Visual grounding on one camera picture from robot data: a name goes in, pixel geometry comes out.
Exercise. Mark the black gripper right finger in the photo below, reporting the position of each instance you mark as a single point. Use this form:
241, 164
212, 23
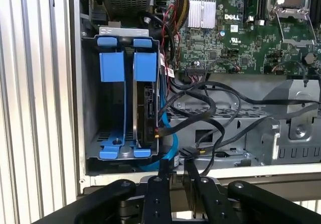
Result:
215, 204

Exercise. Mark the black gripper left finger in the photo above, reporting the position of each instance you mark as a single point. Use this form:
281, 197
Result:
159, 201

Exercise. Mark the hard disk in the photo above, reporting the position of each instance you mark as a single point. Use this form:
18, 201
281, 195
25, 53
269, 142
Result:
141, 65

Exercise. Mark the disk bay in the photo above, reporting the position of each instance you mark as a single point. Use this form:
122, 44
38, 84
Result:
90, 96

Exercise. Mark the empty blue disk carrier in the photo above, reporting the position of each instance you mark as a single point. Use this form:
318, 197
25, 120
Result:
111, 65

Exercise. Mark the grey metal drive cage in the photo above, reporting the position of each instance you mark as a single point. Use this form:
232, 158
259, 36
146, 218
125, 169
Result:
265, 148

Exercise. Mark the black front panel connector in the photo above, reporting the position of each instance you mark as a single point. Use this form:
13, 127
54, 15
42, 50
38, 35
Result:
196, 70

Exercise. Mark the dark grey PC case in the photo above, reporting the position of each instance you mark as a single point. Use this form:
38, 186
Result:
75, 83

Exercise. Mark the green Dell motherboard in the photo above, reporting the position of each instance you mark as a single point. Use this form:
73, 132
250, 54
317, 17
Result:
213, 48

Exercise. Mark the metal socket cover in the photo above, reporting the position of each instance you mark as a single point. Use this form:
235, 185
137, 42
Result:
298, 42

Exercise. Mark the finned chipset heatsink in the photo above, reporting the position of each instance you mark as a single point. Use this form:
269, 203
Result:
201, 13

